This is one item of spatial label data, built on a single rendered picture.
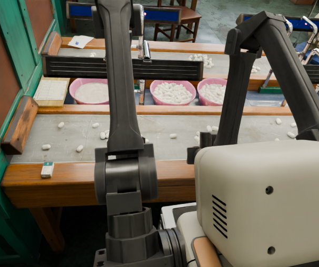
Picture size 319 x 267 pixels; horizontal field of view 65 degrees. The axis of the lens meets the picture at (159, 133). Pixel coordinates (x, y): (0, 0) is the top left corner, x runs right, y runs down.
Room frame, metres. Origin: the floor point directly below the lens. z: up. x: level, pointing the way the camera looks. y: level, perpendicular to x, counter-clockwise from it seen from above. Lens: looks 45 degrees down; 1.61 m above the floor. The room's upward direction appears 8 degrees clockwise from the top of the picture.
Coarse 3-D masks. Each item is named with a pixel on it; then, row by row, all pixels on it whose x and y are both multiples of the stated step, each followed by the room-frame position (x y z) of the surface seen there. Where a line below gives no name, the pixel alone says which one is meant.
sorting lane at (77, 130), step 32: (32, 128) 0.78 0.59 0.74; (64, 128) 0.81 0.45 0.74; (96, 128) 0.84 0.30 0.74; (160, 128) 0.90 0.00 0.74; (192, 128) 0.93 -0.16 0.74; (256, 128) 1.00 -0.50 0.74; (288, 128) 1.03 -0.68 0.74; (32, 160) 0.61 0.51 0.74; (64, 160) 0.63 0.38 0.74; (160, 160) 0.70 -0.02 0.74
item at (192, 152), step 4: (188, 148) 0.64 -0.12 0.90; (192, 148) 0.64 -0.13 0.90; (196, 148) 0.65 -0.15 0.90; (200, 148) 0.65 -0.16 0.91; (188, 152) 0.63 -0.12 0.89; (192, 152) 0.63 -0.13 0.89; (196, 152) 0.62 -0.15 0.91; (188, 156) 0.62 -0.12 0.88; (192, 156) 0.62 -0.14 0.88; (188, 160) 0.61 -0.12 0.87; (192, 160) 0.61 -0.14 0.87
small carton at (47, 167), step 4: (44, 164) 0.56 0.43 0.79; (48, 164) 0.56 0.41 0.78; (52, 164) 0.57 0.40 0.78; (44, 168) 0.54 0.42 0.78; (48, 168) 0.55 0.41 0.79; (52, 168) 0.56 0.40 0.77; (44, 172) 0.53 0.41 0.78; (48, 172) 0.53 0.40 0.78; (44, 176) 0.52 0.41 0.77; (48, 176) 0.52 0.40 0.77
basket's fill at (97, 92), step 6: (90, 84) 1.20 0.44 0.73; (96, 84) 1.20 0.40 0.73; (102, 84) 1.21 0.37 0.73; (78, 90) 1.13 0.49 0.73; (84, 90) 1.12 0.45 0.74; (90, 90) 1.14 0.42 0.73; (96, 90) 1.15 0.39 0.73; (102, 90) 1.15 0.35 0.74; (78, 96) 1.07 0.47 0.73; (84, 96) 1.07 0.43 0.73; (90, 96) 1.07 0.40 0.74; (96, 96) 1.08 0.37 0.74; (102, 96) 1.09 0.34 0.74; (108, 96) 1.10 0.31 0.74; (90, 102) 1.03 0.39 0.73; (96, 102) 1.03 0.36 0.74
